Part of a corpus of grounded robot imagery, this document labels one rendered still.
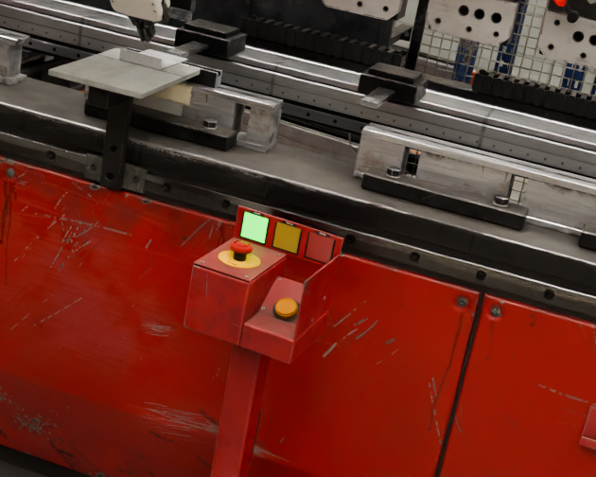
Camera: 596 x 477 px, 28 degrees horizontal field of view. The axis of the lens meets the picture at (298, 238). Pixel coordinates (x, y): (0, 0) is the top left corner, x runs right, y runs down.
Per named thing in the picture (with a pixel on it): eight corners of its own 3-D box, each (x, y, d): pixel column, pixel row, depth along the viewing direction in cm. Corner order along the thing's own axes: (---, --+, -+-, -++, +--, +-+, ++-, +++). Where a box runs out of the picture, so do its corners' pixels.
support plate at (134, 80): (47, 75, 207) (48, 69, 207) (114, 52, 231) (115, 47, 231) (141, 99, 203) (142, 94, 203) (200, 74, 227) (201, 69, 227)
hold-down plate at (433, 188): (359, 187, 216) (363, 172, 215) (367, 181, 221) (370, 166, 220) (521, 231, 209) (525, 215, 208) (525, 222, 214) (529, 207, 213)
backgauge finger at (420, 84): (336, 105, 225) (341, 79, 223) (370, 81, 249) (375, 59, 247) (396, 120, 222) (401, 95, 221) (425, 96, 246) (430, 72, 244)
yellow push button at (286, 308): (271, 318, 200) (271, 311, 198) (281, 301, 202) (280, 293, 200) (292, 326, 199) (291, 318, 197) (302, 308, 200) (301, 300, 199)
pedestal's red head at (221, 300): (182, 326, 199) (197, 228, 193) (223, 297, 213) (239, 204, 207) (289, 365, 193) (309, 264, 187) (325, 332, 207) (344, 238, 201)
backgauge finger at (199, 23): (143, 56, 235) (146, 31, 233) (193, 38, 258) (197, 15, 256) (198, 70, 232) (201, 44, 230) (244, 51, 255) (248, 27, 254)
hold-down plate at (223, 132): (82, 114, 229) (84, 98, 228) (96, 108, 234) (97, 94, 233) (226, 151, 222) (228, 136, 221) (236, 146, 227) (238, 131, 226)
